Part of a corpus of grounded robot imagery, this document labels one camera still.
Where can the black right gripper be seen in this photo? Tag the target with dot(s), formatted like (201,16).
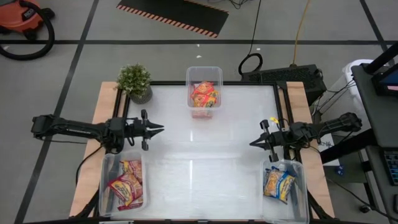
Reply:
(278,139)

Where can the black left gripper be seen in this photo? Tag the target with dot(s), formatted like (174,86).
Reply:
(135,130)

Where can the blue Maruchan noodle pack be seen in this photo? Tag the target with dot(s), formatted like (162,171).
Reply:
(273,183)
(289,189)

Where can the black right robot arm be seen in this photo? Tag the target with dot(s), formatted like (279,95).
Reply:
(329,126)

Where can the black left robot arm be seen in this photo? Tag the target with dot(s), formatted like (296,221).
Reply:
(77,129)

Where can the yellow gripper tag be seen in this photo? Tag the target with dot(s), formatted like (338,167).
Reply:
(274,120)

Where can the small green potted plant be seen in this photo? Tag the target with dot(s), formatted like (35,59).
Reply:
(135,79)

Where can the clear plastic bin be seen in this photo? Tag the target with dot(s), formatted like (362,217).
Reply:
(280,211)
(109,168)
(203,73)

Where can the white paper sheet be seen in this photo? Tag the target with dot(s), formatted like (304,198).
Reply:
(329,152)

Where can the black computer case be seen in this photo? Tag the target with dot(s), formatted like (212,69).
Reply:
(286,74)

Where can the wooden table board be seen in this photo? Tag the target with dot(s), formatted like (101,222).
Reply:
(93,174)

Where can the small blue item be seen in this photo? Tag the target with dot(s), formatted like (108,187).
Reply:
(339,170)

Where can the white trash bin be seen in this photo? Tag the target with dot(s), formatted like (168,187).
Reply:
(349,70)

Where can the grey equipment cart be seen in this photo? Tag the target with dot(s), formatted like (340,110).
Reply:
(379,124)

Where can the black hazard-striped floor mat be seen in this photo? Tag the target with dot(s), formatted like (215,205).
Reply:
(174,12)

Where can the black keyboard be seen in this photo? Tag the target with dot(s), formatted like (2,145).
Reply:
(392,168)

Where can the red shop vacuum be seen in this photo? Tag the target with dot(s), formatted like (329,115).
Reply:
(51,34)

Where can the black monitor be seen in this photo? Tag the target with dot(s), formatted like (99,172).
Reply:
(390,82)

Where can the orange shop vacuum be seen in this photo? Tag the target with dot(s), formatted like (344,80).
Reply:
(18,17)

